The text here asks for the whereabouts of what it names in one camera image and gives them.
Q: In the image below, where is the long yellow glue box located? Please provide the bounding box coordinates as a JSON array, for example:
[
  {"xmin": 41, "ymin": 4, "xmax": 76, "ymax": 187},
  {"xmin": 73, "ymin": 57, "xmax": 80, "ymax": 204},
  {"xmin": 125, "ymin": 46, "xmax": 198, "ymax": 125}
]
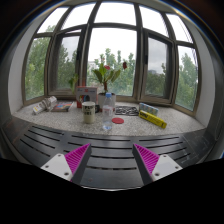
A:
[{"xmin": 138, "ymin": 109, "xmax": 168, "ymax": 130}]

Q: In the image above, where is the folded newspaper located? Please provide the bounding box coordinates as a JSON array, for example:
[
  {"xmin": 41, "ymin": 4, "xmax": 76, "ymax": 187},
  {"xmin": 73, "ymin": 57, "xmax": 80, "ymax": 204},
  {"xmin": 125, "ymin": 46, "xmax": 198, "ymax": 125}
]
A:
[{"xmin": 31, "ymin": 95, "xmax": 58, "ymax": 116}]

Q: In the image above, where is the red and white filament box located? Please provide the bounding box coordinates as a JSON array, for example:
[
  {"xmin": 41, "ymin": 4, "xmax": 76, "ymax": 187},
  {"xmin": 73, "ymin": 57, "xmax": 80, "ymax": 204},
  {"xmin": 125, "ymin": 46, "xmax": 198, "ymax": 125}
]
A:
[{"xmin": 75, "ymin": 85, "xmax": 99, "ymax": 109}]

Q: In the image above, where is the flat round red coaster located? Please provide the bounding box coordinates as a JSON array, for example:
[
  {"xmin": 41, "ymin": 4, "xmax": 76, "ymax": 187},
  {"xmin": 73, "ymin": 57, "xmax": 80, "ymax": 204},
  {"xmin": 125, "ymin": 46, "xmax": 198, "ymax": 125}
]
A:
[{"xmin": 111, "ymin": 117, "xmax": 125, "ymax": 125}]

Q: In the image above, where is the blue and green carton pack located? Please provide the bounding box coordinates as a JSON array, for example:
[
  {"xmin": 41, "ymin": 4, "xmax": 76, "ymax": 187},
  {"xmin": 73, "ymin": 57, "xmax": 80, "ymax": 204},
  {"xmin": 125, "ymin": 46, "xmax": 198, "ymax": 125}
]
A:
[{"xmin": 138, "ymin": 102, "xmax": 160, "ymax": 117}]

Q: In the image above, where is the potted plant in white pot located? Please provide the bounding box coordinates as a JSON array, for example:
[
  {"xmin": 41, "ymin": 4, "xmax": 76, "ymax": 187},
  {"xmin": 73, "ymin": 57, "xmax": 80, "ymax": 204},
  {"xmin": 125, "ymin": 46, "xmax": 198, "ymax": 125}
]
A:
[{"xmin": 68, "ymin": 60, "xmax": 128, "ymax": 113}]

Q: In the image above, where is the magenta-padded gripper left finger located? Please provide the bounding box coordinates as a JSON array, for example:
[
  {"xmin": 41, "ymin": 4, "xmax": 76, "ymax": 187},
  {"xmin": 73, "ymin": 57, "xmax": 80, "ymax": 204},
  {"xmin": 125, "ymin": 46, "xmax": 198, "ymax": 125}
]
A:
[{"xmin": 40, "ymin": 143, "xmax": 92, "ymax": 185}]

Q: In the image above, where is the cream mug with black lettering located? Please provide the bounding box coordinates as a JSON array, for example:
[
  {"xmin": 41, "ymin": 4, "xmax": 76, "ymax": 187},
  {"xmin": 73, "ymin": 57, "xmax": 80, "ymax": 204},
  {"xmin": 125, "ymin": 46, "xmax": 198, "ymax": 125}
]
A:
[{"xmin": 81, "ymin": 101, "xmax": 97, "ymax": 125}]

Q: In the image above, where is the colourful printed book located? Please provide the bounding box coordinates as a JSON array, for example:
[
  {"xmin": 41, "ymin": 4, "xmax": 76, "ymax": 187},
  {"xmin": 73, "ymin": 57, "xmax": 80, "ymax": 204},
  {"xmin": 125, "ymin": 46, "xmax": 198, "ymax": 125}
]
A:
[{"xmin": 50, "ymin": 101, "xmax": 74, "ymax": 113}]

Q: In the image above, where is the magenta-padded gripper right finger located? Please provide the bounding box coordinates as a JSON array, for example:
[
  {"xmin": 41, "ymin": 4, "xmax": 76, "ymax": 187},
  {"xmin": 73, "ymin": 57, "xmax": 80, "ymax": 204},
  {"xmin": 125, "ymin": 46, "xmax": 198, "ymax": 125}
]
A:
[{"xmin": 132, "ymin": 143, "xmax": 184, "ymax": 186}]

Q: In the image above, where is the clear blue-capped water bottle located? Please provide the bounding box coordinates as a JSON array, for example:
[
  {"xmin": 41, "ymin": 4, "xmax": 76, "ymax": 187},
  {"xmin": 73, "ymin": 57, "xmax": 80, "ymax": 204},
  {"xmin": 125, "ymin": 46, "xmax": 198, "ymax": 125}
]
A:
[{"xmin": 101, "ymin": 92, "xmax": 115, "ymax": 132}]

